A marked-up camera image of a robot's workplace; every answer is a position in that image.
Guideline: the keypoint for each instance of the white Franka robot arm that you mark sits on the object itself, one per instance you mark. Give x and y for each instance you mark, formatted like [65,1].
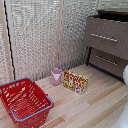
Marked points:
[124,115]

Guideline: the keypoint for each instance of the brown drawer cabinet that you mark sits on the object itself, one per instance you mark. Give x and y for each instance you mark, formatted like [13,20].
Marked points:
[108,46]

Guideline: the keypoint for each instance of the red shopping basket blue rim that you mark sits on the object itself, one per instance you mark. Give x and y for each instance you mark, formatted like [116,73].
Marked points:
[23,101]

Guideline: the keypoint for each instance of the pink plastic cup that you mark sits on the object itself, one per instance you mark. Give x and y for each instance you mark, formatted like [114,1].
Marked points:
[56,76]

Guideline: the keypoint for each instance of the yellow red snack box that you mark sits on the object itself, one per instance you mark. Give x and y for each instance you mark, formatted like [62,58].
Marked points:
[75,82]

